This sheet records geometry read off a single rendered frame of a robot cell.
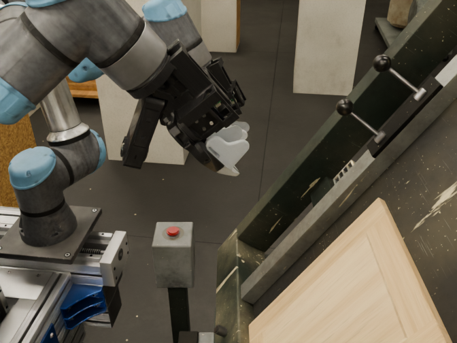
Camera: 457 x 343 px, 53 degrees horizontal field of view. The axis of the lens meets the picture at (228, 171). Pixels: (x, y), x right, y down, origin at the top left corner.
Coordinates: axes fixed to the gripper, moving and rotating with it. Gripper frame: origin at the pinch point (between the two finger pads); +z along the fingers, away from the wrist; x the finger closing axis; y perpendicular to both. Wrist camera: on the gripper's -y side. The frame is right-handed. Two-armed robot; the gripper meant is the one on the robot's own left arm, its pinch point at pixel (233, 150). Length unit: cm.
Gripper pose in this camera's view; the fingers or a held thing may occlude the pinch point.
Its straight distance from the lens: 102.8
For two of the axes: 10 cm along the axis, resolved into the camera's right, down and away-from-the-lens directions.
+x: 1.5, -5.4, 8.3
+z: 4.6, 7.8, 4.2
